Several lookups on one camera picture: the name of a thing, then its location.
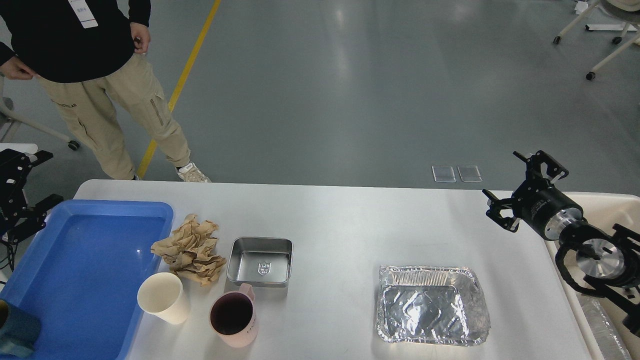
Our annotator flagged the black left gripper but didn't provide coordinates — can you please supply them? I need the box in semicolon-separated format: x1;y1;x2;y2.
0;149;64;245

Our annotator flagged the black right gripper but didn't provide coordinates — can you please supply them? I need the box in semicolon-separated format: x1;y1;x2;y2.
482;150;585;241

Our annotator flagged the pink mug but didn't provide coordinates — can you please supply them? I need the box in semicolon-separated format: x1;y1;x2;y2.
209;283;259;348

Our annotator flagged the square steel tray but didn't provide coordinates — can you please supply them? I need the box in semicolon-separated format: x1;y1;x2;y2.
227;236;294;289

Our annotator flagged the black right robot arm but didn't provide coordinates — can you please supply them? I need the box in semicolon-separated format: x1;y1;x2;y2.
482;150;640;337

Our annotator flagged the person's right hand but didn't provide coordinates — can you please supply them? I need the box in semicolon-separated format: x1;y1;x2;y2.
0;55;39;80

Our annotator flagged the person's left hand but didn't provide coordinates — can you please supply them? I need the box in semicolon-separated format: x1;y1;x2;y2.
130;22;151;55

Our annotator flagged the white side table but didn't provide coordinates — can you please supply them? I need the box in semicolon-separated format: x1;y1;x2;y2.
0;142;39;166

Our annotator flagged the clear floor plate right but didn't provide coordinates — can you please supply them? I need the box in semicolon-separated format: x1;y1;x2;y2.
457;165;483;183

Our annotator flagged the clear floor plate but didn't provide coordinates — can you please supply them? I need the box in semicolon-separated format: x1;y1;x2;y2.
431;165;457;183
457;165;483;183

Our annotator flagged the cream plastic bin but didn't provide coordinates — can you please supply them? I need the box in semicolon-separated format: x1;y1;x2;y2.
546;194;639;337

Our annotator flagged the grey rolling chair base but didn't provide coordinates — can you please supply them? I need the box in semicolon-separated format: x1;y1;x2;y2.
0;74;81;151

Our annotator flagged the clear floor plate left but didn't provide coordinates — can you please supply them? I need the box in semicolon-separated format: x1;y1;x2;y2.
431;165;457;183

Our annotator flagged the blue plastic tray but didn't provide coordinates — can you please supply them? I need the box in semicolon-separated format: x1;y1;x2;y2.
1;199;174;360

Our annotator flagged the dark teal cup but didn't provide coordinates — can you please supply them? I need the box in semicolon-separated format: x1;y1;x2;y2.
0;300;42;359

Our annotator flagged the aluminium foil tray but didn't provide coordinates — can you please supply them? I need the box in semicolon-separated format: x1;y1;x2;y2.
375;265;491;347

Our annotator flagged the person in black top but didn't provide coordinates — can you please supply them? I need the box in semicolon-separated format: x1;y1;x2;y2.
0;0;210;183

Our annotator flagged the cream paper cup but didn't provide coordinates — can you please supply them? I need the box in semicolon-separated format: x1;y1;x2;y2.
137;272;191;325

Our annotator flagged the crumpled brown paper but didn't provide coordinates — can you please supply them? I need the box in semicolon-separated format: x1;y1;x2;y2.
150;213;227;287

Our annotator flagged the clear plastic bag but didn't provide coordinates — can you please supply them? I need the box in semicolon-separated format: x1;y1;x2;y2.
578;295;631;360

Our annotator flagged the white rolling chair base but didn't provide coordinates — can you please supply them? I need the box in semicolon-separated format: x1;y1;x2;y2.
552;0;640;81

